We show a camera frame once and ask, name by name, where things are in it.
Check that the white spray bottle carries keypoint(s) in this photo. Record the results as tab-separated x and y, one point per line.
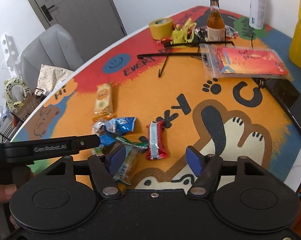
257	14

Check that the blue green snack packet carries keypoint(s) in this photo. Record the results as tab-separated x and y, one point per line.
106	143

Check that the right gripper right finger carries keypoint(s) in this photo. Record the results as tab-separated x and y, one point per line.
206	168

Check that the red booklet in bag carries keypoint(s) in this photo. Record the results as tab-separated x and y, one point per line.
231	62

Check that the yellow wrapped candy pile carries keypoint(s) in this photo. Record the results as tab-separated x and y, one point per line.
184	33

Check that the colourful cartoon table mat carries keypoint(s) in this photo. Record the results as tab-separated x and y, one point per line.
229	117

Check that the small amber glass bottle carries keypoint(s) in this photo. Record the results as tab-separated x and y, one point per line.
215	23

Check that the yellow tape roll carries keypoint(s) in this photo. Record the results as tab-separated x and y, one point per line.
161	28

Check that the teal beige snack packet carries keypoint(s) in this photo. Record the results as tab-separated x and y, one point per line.
123	175

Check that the grey armchair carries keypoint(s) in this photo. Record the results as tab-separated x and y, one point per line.
54	47

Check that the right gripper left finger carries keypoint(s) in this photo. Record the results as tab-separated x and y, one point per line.
103	169

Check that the grey door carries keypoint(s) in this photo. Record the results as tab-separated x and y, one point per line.
93	24

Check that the red white striped snack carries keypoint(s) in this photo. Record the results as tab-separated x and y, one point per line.
156	149

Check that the clear dark cookie packet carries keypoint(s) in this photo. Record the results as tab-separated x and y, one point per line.
99	127

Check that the dotted beige cushion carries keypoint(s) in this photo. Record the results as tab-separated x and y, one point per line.
51	77

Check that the orange cracker packet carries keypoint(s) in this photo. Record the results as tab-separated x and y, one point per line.
103	108

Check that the black phone near juice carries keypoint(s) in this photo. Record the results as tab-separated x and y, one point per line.
288	97

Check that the person's left hand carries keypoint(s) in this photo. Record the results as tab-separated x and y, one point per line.
6	192

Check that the blue crinkled snack packet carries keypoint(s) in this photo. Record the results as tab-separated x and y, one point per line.
120	126

